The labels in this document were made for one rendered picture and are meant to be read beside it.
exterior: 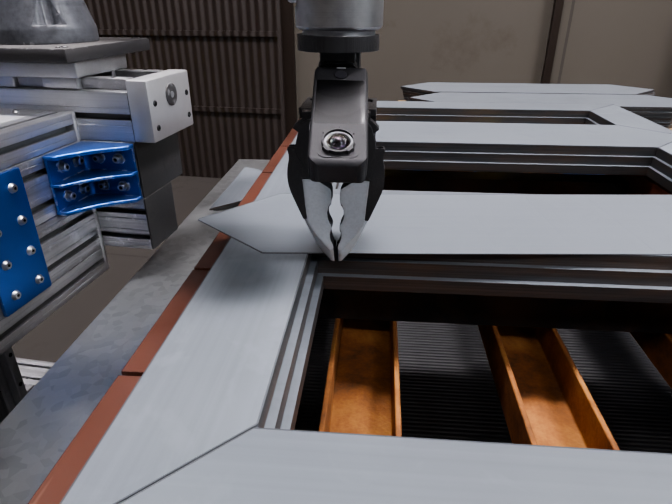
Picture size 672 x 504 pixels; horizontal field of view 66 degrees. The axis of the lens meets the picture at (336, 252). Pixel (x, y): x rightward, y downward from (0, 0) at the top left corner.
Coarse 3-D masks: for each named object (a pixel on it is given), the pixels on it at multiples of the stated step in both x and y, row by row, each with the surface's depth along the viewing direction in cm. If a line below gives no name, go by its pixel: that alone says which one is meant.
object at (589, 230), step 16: (544, 208) 64; (560, 208) 64; (576, 208) 64; (592, 208) 64; (560, 224) 59; (576, 224) 59; (592, 224) 59; (608, 224) 59; (576, 240) 55; (592, 240) 55; (608, 240) 55; (624, 240) 55
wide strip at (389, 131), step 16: (384, 128) 104; (400, 128) 104; (416, 128) 104; (432, 128) 104; (448, 128) 104; (464, 128) 104; (480, 128) 104; (496, 128) 104; (512, 128) 104; (528, 128) 104; (544, 128) 104; (560, 128) 104; (576, 128) 104; (592, 128) 104; (608, 128) 104; (624, 128) 104; (512, 144) 92; (528, 144) 92; (544, 144) 92; (560, 144) 92; (576, 144) 92; (592, 144) 92; (608, 144) 92; (624, 144) 92; (640, 144) 92; (656, 144) 92
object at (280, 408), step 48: (384, 144) 94; (432, 144) 94; (480, 144) 93; (336, 192) 70; (384, 192) 70; (432, 192) 70; (336, 288) 56; (384, 288) 55; (432, 288) 55; (480, 288) 54; (528, 288) 54; (576, 288) 53; (624, 288) 53; (288, 336) 42; (288, 384) 38
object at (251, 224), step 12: (252, 204) 65; (264, 204) 65; (276, 204) 65; (228, 216) 61; (240, 216) 61; (252, 216) 61; (264, 216) 61; (228, 228) 58; (240, 228) 58; (252, 228) 58; (264, 228) 58; (240, 240) 55; (252, 240) 55; (264, 240) 55; (264, 252) 53
